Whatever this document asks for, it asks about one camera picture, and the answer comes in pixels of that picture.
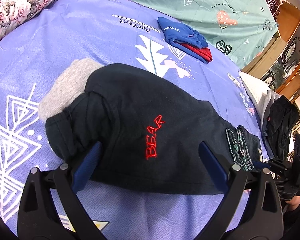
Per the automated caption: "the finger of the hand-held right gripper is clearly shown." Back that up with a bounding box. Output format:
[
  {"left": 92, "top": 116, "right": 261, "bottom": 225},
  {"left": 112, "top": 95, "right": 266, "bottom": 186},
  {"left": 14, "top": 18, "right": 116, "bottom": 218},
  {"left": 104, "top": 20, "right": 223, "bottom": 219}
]
[{"left": 252, "top": 159, "right": 292, "bottom": 179}]

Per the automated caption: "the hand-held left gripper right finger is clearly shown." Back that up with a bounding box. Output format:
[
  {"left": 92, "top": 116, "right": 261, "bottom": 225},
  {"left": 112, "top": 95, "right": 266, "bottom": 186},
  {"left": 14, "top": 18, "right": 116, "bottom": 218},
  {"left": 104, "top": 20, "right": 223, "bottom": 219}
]
[{"left": 199, "top": 142, "right": 284, "bottom": 240}]

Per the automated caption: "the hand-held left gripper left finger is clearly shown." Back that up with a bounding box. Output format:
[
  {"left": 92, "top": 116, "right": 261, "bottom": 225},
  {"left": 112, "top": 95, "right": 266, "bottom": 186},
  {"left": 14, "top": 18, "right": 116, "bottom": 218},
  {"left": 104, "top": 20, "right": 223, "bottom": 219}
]
[{"left": 17, "top": 141, "right": 108, "bottom": 240}]

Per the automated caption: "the black hoodie with grey lining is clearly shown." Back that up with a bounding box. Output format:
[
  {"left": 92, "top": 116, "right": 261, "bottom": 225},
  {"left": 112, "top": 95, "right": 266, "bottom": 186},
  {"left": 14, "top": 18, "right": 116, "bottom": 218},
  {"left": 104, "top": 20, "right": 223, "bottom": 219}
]
[{"left": 39, "top": 57, "right": 263, "bottom": 197}]

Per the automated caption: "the green plaid cloth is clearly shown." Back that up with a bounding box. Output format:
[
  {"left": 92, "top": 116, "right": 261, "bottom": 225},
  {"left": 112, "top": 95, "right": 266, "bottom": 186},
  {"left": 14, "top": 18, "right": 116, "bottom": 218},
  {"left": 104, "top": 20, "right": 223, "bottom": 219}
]
[{"left": 226, "top": 127, "right": 255, "bottom": 172}]

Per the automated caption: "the dark clothing pile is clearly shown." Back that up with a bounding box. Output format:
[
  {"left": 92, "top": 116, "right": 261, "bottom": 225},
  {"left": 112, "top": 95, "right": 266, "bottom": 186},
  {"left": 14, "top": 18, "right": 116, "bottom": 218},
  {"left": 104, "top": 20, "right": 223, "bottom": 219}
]
[{"left": 266, "top": 96, "right": 300, "bottom": 162}]

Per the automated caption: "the grey garment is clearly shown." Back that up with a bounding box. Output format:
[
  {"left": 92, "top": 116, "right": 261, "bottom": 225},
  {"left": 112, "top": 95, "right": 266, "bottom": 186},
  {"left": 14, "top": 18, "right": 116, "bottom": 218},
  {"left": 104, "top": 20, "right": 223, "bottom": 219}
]
[{"left": 255, "top": 90, "right": 283, "bottom": 140}]

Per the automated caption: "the white pillow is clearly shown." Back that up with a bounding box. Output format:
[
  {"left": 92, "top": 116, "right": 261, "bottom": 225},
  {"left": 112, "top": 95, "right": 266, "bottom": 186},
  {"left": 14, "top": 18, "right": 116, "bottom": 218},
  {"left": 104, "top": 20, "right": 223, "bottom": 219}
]
[{"left": 239, "top": 71, "right": 270, "bottom": 110}]

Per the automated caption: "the folded red garment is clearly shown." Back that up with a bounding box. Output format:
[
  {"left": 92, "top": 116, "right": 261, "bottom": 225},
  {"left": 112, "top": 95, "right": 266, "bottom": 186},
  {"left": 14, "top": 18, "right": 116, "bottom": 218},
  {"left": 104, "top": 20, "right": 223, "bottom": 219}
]
[{"left": 180, "top": 42, "right": 213, "bottom": 64}]

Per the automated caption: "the folded blue garment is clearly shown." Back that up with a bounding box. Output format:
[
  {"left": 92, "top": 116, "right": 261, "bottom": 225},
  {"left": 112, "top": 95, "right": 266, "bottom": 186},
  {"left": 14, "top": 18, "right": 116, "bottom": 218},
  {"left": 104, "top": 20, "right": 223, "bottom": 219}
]
[{"left": 157, "top": 17, "right": 209, "bottom": 64}]

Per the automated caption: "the wooden display cabinet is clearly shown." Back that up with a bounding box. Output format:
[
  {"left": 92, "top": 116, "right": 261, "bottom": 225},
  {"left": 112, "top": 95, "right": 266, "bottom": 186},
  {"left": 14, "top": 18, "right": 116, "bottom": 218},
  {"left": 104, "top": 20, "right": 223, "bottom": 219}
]
[{"left": 241, "top": 1, "right": 300, "bottom": 102}]

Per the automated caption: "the floral bolster pillow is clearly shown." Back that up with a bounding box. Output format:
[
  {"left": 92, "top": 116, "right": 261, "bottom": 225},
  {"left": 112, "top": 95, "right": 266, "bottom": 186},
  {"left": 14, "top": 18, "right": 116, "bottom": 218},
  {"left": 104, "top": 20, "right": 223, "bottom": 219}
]
[{"left": 0, "top": 0, "right": 70, "bottom": 50}]

